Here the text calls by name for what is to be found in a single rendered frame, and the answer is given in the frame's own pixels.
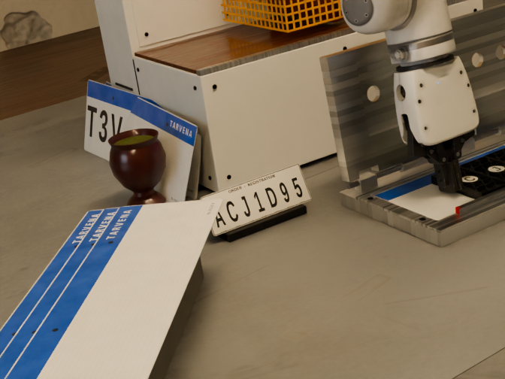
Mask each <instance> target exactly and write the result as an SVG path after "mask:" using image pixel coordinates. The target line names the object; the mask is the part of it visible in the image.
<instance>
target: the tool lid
mask: <svg viewBox="0 0 505 379"><path fill-rule="evenodd" d="M450 20H451V24H452V31H453V35H454V39H455V46H456V50H454V51H452V52H450V53H449V54H454V56H459V58H460V59H461V61H462V64H463V66H464V68H465V71H466V72H467V76H468V78H469V81H470V85H471V88H472V90H473V95H474V98H475V102H476V107H477V110H478V115H479V125H478V126H477V127H476V128H475V129H474V131H475V135H478V134H480V133H483V132H486V131H488V130H491V129H498V133H497V134H496V135H502V134H504V133H505V3H503V4H501V5H496V6H493V7H490V8H486V9H483V10H480V11H476V12H473V13H470V14H465V15H463V16H459V17H455V18H452V19H450ZM499 45H501V46H502V48H503V56H502V57H501V58H500V59H499V58H498V57H497V54H496V50H497V47H498V46H499ZM475 53H478V54H479V64H478V66H477V67H475V66H474V65H473V63H472V58H473V55H474V54H475ZM319 61H320V65H321V69H322V77H323V81H324V85H325V93H326V97H327V102H328V109H329V114H330V118H331V125H332V129H333V134H334V141H335V146H336V150H337V158H338V162H339V166H340V173H341V178H342V181H346V182H352V181H354V180H358V179H359V178H360V177H359V173H358V172H359V171H363V170H365V169H367V168H371V170H373V171H382V170H384V169H386V168H390V167H392V166H394V165H400V166H401V170H400V172H403V171H406V170H409V169H411V168H415V167H417V166H419V165H422V164H425V163H427V162H428V160H427V159H426V158H424V157H423V156H420V157H410V156H408V154H407V145H406V144H405V143H404V142H403V140H402V137H401V133H400V129H399V125H398V118H397V113H396V107H395V93H394V73H395V72H396V67H398V66H399V65H400V63H398V64H391V60H390V56H389V49H388V45H387V42H386V38H384V39H380V40H378V41H373V42H370V43H367V44H363V45H360V46H357V47H353V48H349V49H347V50H342V51H340V52H336V53H332V54H329V55H327V56H322V57H319ZM371 86H374V87H375V88H376V98H375V99H374V100H373V101H370V100H369V99H368V97H367V91H368V89H369V88H370V87H371Z"/></svg>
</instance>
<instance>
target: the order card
mask: <svg viewBox="0 0 505 379"><path fill-rule="evenodd" d="M208 199H222V200H223V202H222V205H221V207H220V209H219V212H218V214H217V216H216V219H215V221H214V223H213V226H212V229H211V231H212V233H213V236H217V235H220V234H222V233H225V232H228V231H231V230H232V229H236V228H238V227H241V226H244V225H246V224H249V223H252V222H255V221H257V220H260V219H262V218H265V217H268V216H270V215H273V214H276V213H279V212H281V211H284V210H286V209H289V208H292V207H294V206H297V205H300V204H303V203H305V202H308V201H310V200H311V199H312V198H311V195H310V192H309V190H308V188H307V184H306V182H305V179H304V176H303V174H302V171H301V168H300V165H299V164H295V165H291V166H289V167H286V168H283V169H280V170H278V171H274V172H271V173H269V174H266V175H263V176H261V177H257V178H255V179H252V180H248V181H246V182H243V183H240V184H238V185H235V186H231V187H229V188H226V189H223V190H220V191H218V192H215V193H212V194H210V195H207V196H203V197H201V198H200V200H208Z"/></svg>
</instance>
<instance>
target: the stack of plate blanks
mask: <svg viewBox="0 0 505 379"><path fill-rule="evenodd" d="M103 210H104V209H102V210H92V211H88V212H86V214H85V215H84V217H83V219H82V220H81V221H80V222H79V223H78V225H77V226H76V228H75V229H74V231H73V232H72V233H71V234H70V235H69V237H68V239H67V240H66V241H65V243H64V244H63V245H62V246H61V248H60V249H59V251H58V252H57V253H56V255H55V256H54V257H53V259H52V260H51V261H50V263H49V264H48V266H47V267H46V268H45V269H44V271H43V272H42V273H41V275H40V276H39V278H38V279H37V280H36V281H35V283H34V284H33V286H32V287H31V289H30V290H29V291H28V292H27V293H26V295H25V296H24V298H23V300H22V301H21V302H20V303H19V304H18V306H17V307H16V309H15V310H14V312H13V313H12V314H11V315H10V316H9V318H8V320H7V321H6V322H5V324H4V325H3V327H1V329H0V355H1V354H2V352H3V351H4V349H5V348H6V347H7V345H8V344H9V342H10V341H11V339H12V338H13V337H14V335H15V334H16V333H17V331H18V329H19V328H20V327H21V325H22V324H23V322H24V321H25V320H26V318H27V316H28V315H29V314H30V313H31V311H32V309H33V308H34V307H35V306H36V304H37V303H38V301H39V300H40V298H41V297H42V295H43V294H44V293H45V291H46V290H47V288H48V287H49V285H50V284H51V283H52V282H53V280H54V278H55V277H56V275H57V274H58V273H59V271H60V270H61V269H62V267H63V265H64V264H65V263H66V262H67V260H68V258H69V257H70V256H71V254H72V253H73V252H74V250H75V249H76V247H77V245H78V244H79V243H80V242H81V240H82V239H83V237H84V236H85V234H86V233H87V232H88V231H89V229H90V227H91V226H92V224H93V223H94V222H95V220H96V219H97V218H98V216H99V214H100V213H101V212H102V211H103ZM203 279H204V274H203V270H202V265H201V257H199V259H198V262H197V264H196V267H195V269H194V271H193V273H192V276H191V278H190V281H189V283H188V286H187V288H186V291H185V293H184V295H183V297H182V300H181V302H180V305H179V307H178V309H177V312H176V314H175V316H174V319H173V321H172V324H171V327H170V329H169V330H168V334H167V335H166V338H165V341H164V343H163V345H162V348H161V350H160V352H159V355H158V357H157V359H156V362H155V365H154V366H153V370H152V371H151V373H150V376H149V379H165V375H166V373H167V371H168V368H169V365H170V364H171V360H172V358H173V355H174V352H175V350H176V348H177V345H178V343H179V340H180V337H181V335H182V333H183V330H184V327H185V325H186V322H187V320H188V317H189V314H190V312H191V310H192V306H193V305H194V302H195V299H196V296H197V294H198V291H199V289H200V287H201V284H202V281H203Z"/></svg>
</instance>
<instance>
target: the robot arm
mask: <svg viewBox="0 0 505 379"><path fill-rule="evenodd" d="M340 7H341V11H342V15H343V18H344V20H345V21H346V23H347V25H348V26H349V27H350V28H351V29H352V30H354V31H356V32H358V33H362V34H366V35H372V34H376V33H381V32H385V36H386V42H387V45H388V49H389V56H390V60H391V64H398V63H400V65H399V66H398V67H396V72H395V73H394V93H395V107H396V113H397V118H398V125H399V129H400V133H401V137H402V140H403V142H404V143H405V144H406V145H407V154H408V156H410V157H420V156H423V157H424V158H426V159H427V160H428V162H429V163H431V164H434V170H435V174H436V178H437V184H438V187H439V190H440V191H441V192H451V193H454V192H456V191H458V190H462V189H463V188H464V184H463V181H462V176H461V169H460V165H459V161H458V159H460V158H461V149H462V147H463V145H464V142H465V141H467V140H468V139H470V138H471V137H473V136H474V134H475V131H474V129H475V128H476V127H477V126H478V125H479V115H478V110H477V107H476V102H475V98H474V95H473V90H472V88H471V85H470V81H469V78H468V76H467V72H466V71H465V68H464V66H463V64H462V61H461V59H460V58H459V56H454V54H449V53H450V52H452V51H454V50H456V46H455V39H454V35H453V31H452V24H451V20H450V16H449V10H448V6H447V2H446V0H340ZM420 143H422V146H423V147H422V146H421V144H420Z"/></svg>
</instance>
